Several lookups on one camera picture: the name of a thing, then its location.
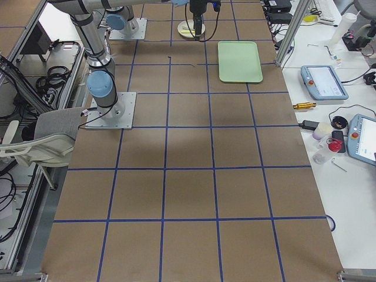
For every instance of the teach pendant near tray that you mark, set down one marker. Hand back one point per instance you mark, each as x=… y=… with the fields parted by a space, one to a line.
x=323 y=83

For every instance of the white round plate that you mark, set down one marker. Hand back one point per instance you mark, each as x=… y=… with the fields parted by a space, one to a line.
x=187 y=26

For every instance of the red round cap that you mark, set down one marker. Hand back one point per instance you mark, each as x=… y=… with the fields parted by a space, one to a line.
x=334 y=145

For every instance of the white lilac cup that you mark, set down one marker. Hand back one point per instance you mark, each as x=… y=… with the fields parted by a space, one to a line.
x=323 y=129

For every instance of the clear plastic cup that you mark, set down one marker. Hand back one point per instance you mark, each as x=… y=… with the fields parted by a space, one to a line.
x=322 y=155

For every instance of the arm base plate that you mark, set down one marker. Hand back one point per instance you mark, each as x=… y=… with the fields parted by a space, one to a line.
x=119 y=117
x=122 y=30

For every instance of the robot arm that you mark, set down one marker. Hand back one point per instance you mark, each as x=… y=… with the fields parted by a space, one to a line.
x=101 y=82
x=126 y=12

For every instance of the grey office chair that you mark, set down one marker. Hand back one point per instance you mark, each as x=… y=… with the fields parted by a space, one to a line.
x=53 y=141

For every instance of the light green tray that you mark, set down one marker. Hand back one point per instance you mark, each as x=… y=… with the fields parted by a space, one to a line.
x=239 y=62

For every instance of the black power adapter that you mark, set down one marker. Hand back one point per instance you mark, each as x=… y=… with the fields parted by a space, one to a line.
x=308 y=125

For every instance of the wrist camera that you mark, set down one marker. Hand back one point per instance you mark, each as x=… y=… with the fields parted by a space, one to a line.
x=216 y=5

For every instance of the black round dish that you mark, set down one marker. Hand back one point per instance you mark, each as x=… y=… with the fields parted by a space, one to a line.
x=339 y=122

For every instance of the aluminium frame post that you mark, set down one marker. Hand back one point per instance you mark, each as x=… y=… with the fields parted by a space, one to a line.
x=293 y=27

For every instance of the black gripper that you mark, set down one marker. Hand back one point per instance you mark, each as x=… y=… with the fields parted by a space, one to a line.
x=197 y=9

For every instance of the gold metal cylinder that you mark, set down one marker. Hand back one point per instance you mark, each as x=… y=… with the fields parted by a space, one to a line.
x=304 y=106

